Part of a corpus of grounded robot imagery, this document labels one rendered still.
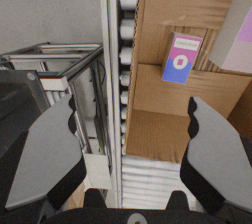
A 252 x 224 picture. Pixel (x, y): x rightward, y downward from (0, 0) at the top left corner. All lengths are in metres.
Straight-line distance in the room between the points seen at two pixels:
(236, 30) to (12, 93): 0.54
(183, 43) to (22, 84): 0.46
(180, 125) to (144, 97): 0.12
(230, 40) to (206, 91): 0.15
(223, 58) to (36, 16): 1.29
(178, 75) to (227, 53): 0.10
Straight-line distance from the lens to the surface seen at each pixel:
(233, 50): 0.32
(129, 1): 0.35
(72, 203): 0.92
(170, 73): 0.32
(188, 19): 0.35
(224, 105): 0.46
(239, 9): 0.34
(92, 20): 1.17
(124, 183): 0.81
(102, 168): 0.72
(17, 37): 1.55
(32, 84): 0.51
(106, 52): 0.38
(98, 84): 0.78
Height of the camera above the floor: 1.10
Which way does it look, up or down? 58 degrees down
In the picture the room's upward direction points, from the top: 166 degrees counter-clockwise
